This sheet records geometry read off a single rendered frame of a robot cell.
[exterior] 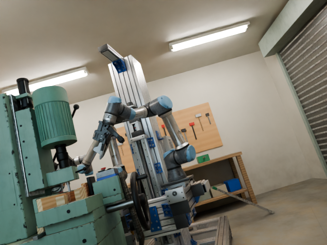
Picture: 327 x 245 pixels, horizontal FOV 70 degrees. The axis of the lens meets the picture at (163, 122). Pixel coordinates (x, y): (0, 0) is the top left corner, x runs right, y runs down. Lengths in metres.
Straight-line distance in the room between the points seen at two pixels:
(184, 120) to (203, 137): 0.50
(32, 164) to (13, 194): 0.16
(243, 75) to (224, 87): 0.47
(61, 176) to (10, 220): 0.28
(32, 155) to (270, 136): 4.35
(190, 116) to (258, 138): 1.37
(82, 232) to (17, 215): 0.37
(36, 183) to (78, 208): 0.35
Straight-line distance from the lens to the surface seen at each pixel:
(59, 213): 1.09
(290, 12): 4.05
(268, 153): 4.96
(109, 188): 1.25
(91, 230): 1.09
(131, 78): 2.24
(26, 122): 1.39
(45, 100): 1.35
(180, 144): 1.75
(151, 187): 2.02
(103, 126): 1.37
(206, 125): 4.68
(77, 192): 1.11
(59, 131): 1.30
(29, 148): 1.36
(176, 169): 1.83
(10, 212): 1.36
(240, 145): 4.79
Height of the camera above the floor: 0.92
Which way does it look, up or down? 11 degrees up
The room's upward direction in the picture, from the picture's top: 17 degrees counter-clockwise
